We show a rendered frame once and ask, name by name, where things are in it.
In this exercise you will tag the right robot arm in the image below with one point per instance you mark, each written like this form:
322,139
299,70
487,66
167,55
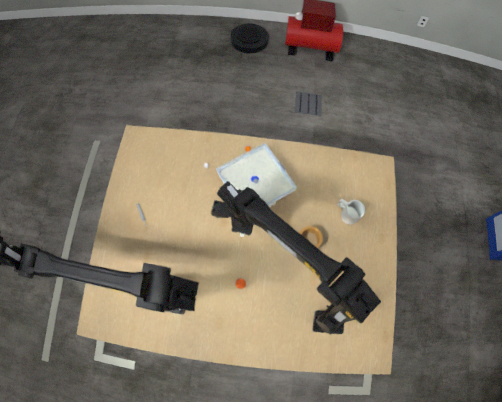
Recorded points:
349,290

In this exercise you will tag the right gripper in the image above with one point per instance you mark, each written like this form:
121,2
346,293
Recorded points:
246,228

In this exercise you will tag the white ceramic mug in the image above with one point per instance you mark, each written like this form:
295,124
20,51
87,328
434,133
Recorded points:
355,208

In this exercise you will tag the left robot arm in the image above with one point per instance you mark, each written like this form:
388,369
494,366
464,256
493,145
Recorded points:
163,288

